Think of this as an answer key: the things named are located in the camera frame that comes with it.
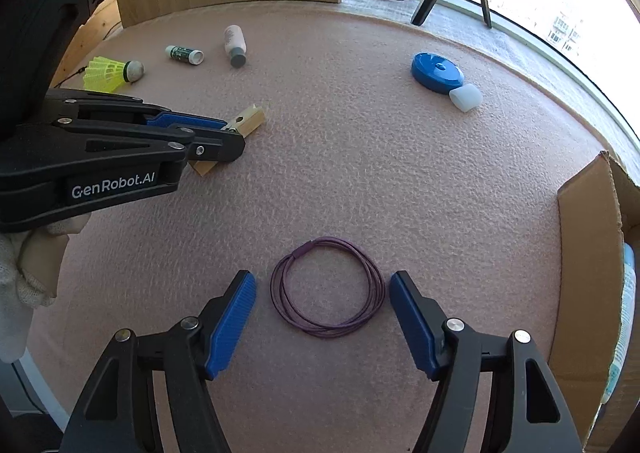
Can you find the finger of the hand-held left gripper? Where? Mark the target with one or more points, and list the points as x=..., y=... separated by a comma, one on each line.
x=185, y=121
x=220, y=149

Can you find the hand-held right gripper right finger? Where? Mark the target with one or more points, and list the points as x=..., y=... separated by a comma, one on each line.
x=415, y=328

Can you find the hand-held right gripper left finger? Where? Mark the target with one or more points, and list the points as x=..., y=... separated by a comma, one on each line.
x=232, y=328

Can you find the wooden clothespin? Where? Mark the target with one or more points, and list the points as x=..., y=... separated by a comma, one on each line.
x=250, y=120

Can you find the small green and white tube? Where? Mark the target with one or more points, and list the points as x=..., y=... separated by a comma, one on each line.
x=182, y=54

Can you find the yellow shuttlecock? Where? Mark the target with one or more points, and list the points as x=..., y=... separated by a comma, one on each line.
x=102, y=75

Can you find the small pink white bottle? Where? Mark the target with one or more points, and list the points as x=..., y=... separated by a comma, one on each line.
x=234, y=40

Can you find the purple hair band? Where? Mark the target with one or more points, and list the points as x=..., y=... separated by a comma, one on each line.
x=303, y=249

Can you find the brown cardboard box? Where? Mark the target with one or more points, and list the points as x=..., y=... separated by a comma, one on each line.
x=585, y=258

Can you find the white and blue lotion bottle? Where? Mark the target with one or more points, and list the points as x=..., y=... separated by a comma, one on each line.
x=625, y=313

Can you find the round blue tape measure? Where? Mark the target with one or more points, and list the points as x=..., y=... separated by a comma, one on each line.
x=435, y=73

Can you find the translucent white cap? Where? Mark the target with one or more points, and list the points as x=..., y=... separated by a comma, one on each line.
x=465, y=99

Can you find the person's left hand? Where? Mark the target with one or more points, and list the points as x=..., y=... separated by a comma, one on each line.
x=30, y=273

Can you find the wooden slat panel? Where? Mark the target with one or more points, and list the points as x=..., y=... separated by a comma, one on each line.
x=95, y=33

